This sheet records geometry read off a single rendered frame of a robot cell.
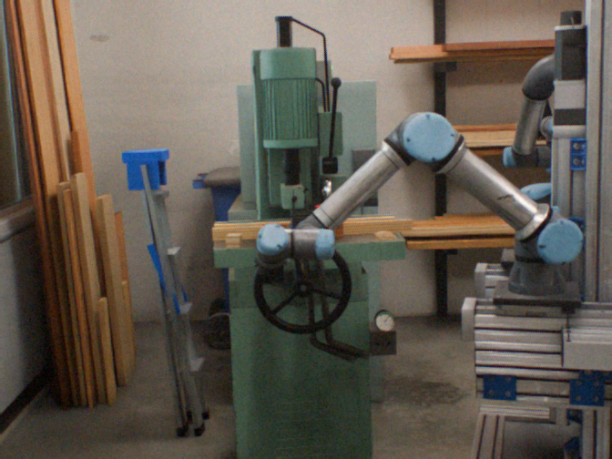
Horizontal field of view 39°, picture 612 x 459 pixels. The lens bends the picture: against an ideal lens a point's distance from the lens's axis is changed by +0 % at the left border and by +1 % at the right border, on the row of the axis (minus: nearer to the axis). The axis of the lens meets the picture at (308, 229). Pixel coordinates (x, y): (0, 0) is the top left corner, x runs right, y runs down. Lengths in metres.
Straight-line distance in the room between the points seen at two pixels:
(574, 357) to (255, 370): 1.01
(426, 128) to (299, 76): 0.72
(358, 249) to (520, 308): 0.59
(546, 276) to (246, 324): 0.94
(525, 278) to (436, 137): 0.50
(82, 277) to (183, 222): 1.38
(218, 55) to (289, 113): 2.45
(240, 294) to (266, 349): 0.19
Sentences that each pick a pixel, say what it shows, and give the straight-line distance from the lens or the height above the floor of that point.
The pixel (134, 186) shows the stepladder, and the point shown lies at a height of 1.03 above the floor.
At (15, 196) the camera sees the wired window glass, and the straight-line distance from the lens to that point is 4.30.
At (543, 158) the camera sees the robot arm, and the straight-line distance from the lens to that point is 3.14.
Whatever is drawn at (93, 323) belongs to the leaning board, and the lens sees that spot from 4.02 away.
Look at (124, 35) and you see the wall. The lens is 5.24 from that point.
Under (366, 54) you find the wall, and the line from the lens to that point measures 5.14.
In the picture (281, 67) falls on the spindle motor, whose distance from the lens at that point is 2.74.
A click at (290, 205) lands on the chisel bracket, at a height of 1.01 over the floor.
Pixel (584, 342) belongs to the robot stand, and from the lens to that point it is 2.31.
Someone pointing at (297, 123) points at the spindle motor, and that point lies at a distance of 2.75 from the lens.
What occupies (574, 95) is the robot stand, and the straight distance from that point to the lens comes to 2.61.
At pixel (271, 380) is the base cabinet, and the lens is 2.80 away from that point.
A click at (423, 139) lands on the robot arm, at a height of 1.25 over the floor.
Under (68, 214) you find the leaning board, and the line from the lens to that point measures 3.89.
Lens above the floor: 1.38
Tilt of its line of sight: 9 degrees down
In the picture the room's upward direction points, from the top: 2 degrees counter-clockwise
